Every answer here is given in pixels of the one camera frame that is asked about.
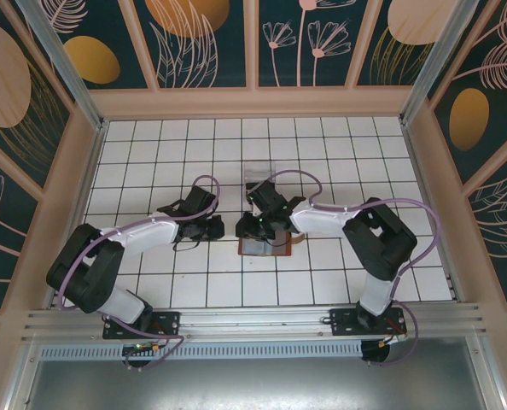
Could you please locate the clear acrylic card stand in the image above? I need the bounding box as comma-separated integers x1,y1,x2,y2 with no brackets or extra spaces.
243,161,279,202

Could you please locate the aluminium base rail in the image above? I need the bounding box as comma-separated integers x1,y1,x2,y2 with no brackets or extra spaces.
21,302,492,343

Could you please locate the brown leather card holder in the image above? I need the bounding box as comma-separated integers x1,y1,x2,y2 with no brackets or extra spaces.
238,232,305,258

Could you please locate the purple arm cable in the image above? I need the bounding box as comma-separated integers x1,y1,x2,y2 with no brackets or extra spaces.
56,174,220,372
270,169,444,367

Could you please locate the slotted grey cable duct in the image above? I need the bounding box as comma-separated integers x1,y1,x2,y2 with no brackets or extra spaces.
39,341,364,360

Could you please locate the grey card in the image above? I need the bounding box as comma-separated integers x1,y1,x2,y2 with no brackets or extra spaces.
241,237,276,256

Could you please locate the small electronics board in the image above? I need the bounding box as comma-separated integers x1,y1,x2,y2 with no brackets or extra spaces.
123,341,163,354

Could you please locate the aluminium frame post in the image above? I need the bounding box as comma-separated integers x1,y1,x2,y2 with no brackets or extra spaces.
15,0,109,130
398,0,477,126

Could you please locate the grey metal panel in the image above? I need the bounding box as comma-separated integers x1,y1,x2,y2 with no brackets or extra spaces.
5,337,504,410

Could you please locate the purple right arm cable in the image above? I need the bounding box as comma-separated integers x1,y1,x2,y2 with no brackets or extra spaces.
270,169,444,367

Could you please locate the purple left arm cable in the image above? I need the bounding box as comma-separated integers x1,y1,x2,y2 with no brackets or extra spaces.
56,174,220,372

